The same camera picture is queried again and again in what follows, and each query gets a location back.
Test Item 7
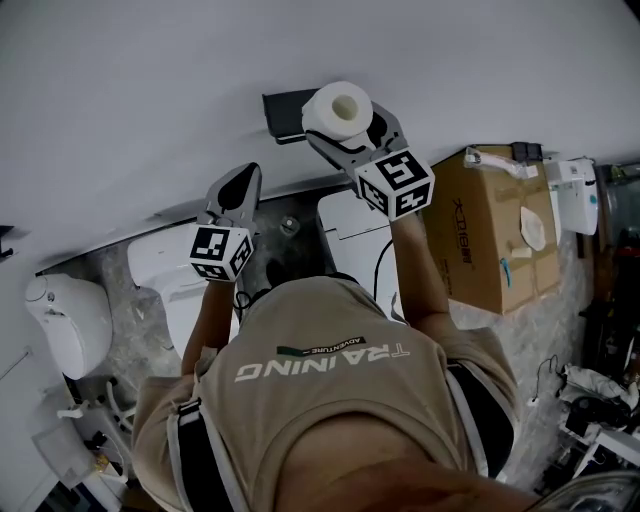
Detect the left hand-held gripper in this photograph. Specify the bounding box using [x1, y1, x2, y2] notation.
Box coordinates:
[188, 162, 264, 284]

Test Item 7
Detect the beige paper piece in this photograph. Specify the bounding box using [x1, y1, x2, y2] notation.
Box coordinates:
[509, 205, 546, 259]

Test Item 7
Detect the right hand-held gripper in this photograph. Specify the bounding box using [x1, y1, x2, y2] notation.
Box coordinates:
[305, 102, 435, 221]

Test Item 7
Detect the white toilet with flat lid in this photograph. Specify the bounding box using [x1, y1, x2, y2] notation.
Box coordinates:
[316, 191, 401, 281]

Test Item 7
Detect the white toilet paper roll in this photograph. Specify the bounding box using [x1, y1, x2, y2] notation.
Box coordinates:
[301, 81, 374, 149]

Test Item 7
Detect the person's left black shoe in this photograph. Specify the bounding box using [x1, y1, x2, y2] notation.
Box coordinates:
[264, 259, 289, 289]

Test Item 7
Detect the brown cardboard box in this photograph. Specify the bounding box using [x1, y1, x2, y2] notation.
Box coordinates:
[419, 144, 561, 315]

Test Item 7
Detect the white crumpled cloth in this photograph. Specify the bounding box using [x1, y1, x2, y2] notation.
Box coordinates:
[562, 364, 639, 407]

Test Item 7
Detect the white plastic bin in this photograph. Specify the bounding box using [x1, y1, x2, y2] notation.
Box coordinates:
[32, 422, 94, 489]

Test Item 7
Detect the white wrapped handle part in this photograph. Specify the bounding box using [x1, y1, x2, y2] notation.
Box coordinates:
[463, 145, 539, 180]

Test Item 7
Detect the white toilet with rounded tank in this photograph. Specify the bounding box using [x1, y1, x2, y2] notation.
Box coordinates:
[126, 222, 241, 361]

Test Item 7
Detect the person's left forearm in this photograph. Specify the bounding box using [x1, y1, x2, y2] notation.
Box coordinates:
[180, 279, 239, 376]

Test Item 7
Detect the white appliance with teal button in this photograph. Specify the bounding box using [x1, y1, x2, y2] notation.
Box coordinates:
[543, 157, 599, 236]

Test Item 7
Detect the person's right forearm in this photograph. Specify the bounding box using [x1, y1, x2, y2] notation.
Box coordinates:
[389, 214, 454, 329]

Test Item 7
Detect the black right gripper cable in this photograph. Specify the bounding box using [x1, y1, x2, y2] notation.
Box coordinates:
[374, 239, 394, 301]

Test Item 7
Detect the white swivel chair base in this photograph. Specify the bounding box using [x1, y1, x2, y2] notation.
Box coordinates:
[107, 377, 136, 431]

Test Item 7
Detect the black floor cable white plug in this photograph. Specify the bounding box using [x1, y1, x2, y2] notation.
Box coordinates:
[528, 354, 559, 406]

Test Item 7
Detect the black wall shelf holder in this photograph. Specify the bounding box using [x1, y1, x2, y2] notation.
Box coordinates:
[262, 88, 321, 146]

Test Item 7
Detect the person's beige shirt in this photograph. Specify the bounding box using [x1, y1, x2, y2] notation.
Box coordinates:
[130, 274, 521, 512]

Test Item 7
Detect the black harness strap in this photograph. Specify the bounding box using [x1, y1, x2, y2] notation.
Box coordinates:
[169, 399, 221, 512]
[447, 363, 516, 476]

